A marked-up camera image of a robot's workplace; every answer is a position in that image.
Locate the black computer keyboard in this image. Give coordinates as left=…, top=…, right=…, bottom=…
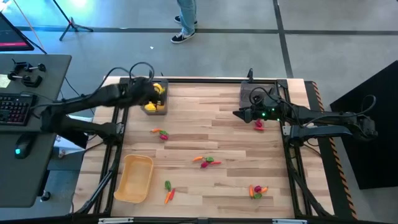
left=0, top=93, right=38, bottom=127

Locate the black desk monitor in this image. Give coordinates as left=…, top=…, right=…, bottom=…
left=0, top=12, right=35, bottom=52

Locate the black orange hazard tape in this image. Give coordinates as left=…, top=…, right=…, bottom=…
left=312, top=81, right=358, bottom=220

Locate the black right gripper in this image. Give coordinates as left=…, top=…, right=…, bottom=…
left=233, top=103, right=282, bottom=124

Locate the black tripod stand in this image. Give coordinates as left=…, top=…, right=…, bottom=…
left=51, top=0, right=94, bottom=42

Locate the black c-clamp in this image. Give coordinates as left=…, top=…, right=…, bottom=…
left=6, top=72, right=44, bottom=88
left=12, top=58, right=47, bottom=73

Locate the dark grey desk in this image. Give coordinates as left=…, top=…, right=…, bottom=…
left=0, top=53, right=73, bottom=208

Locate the yellow plastic basket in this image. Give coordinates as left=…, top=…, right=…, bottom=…
left=113, top=154, right=155, bottom=205

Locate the black floor mat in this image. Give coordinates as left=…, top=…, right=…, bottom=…
left=329, top=60, right=398, bottom=190

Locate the grey translucent plastic bin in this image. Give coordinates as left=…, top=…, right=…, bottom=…
left=238, top=80, right=278, bottom=110
left=140, top=78, right=170, bottom=116

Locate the pale paper note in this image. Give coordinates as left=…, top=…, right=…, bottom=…
left=0, top=73, right=12, bottom=89

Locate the silver metal bracket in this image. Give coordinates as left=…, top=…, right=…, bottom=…
left=98, top=217, right=134, bottom=224
left=272, top=218, right=308, bottom=224

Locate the person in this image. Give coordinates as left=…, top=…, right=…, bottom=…
left=170, top=0, right=198, bottom=44

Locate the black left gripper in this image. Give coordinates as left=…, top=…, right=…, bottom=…
left=125, top=77, right=166, bottom=106

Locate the black computer mouse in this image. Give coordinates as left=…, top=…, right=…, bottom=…
left=14, top=134, right=32, bottom=160

